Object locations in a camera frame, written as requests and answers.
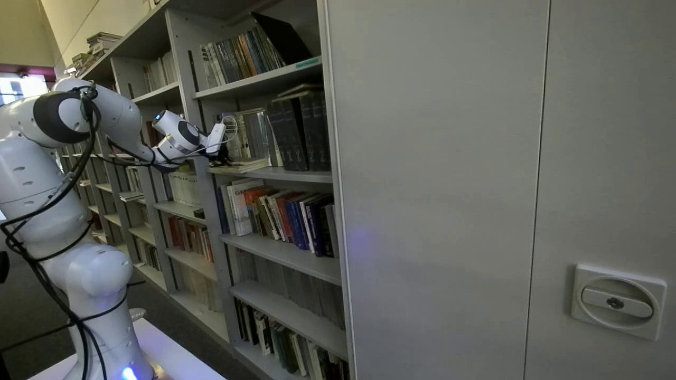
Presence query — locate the white tall book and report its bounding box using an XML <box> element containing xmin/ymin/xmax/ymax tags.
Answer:
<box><xmin>226</xmin><ymin>184</ymin><xmax>259</xmax><ymax>239</ymax></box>

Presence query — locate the cream thin flat book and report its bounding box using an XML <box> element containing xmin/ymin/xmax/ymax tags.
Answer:
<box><xmin>270</xmin><ymin>83</ymin><xmax>326</xmax><ymax>102</ymax></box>

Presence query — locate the black leaning binder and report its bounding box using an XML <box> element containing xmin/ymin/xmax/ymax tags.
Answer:
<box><xmin>251</xmin><ymin>8</ymin><xmax>317</xmax><ymax>68</ymax></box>

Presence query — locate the bright window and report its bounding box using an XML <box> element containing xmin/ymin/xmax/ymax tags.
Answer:
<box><xmin>0</xmin><ymin>68</ymin><xmax>52</xmax><ymax>108</ymax></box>

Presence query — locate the grey metal bookshelf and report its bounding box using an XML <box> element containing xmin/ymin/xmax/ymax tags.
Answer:
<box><xmin>70</xmin><ymin>65</ymin><xmax>143</xmax><ymax>245</ymax></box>
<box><xmin>104</xmin><ymin>50</ymin><xmax>240</xmax><ymax>346</ymax></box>
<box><xmin>163</xmin><ymin>0</ymin><xmax>355</xmax><ymax>380</ymax></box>

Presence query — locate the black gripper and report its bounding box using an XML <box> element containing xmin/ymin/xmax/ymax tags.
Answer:
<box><xmin>209</xmin><ymin>134</ymin><xmax>236</xmax><ymax>168</ymax></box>

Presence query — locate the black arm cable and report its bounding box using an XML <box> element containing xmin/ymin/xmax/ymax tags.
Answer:
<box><xmin>0</xmin><ymin>83</ymin><xmax>214</xmax><ymax>380</ymax></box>

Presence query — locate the round cabinet lock handle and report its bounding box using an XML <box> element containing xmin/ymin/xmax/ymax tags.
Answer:
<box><xmin>568</xmin><ymin>262</ymin><xmax>670</xmax><ymax>344</ymax></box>

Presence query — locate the cream patterned book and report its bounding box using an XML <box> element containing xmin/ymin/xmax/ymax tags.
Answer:
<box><xmin>221</xmin><ymin>110</ymin><xmax>247</xmax><ymax>164</ymax></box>

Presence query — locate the pile of papers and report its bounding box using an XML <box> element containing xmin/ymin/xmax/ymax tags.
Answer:
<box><xmin>70</xmin><ymin>29</ymin><xmax>128</xmax><ymax>71</ymax></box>

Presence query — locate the grey cabinet end panel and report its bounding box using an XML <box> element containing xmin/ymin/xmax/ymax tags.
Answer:
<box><xmin>317</xmin><ymin>0</ymin><xmax>676</xmax><ymax>380</ymax></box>

